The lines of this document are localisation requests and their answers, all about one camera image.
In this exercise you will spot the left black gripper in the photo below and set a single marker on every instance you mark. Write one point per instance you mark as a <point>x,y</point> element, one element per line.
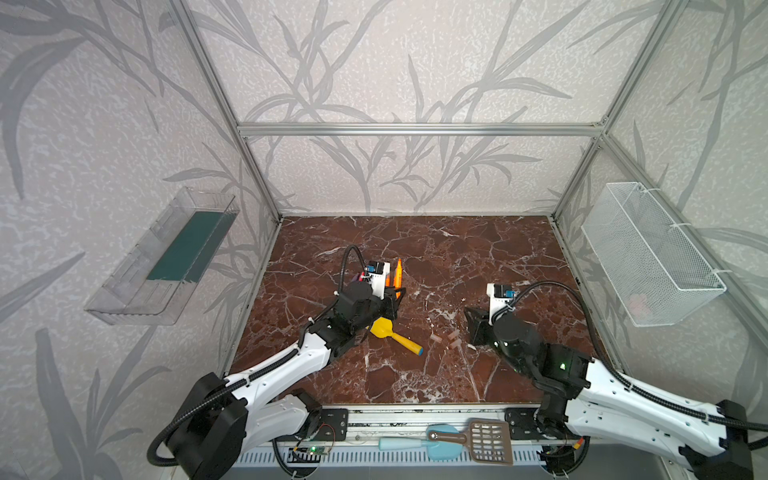
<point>391,297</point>

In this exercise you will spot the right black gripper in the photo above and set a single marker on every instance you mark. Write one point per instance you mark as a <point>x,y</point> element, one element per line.
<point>477,327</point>

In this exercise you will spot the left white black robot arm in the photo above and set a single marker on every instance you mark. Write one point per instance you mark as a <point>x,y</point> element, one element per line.
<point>222,417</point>

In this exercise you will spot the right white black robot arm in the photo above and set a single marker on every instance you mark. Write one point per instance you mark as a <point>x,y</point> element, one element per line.
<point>583,397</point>

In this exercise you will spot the yellow toy shovel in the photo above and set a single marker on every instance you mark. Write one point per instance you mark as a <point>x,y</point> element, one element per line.
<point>383,328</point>

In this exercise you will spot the brown slotted spatula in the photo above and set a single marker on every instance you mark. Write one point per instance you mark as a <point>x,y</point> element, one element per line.
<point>488,441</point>

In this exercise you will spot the light blue silicone spatula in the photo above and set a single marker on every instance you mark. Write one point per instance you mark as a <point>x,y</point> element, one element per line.
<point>435,450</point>

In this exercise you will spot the small circuit board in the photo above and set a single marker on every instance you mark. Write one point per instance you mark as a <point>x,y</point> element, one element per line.
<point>307,454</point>

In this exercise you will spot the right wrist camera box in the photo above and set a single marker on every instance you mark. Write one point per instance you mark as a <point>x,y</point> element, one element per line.
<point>501,296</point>

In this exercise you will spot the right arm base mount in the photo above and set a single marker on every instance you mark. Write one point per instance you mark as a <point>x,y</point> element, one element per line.
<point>524,426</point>

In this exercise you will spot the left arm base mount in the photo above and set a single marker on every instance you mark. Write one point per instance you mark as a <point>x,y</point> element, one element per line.
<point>321,424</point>

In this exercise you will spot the aluminium front rail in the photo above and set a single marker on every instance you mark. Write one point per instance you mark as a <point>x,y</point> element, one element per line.
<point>369,423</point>

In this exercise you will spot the white wire mesh basket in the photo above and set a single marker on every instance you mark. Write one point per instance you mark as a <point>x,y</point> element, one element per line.
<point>657,273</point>

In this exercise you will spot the clear plastic wall tray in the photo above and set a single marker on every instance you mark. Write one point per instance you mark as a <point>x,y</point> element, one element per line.
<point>155,281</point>

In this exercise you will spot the aluminium cage frame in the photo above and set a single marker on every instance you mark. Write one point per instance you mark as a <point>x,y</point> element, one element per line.
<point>599,132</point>

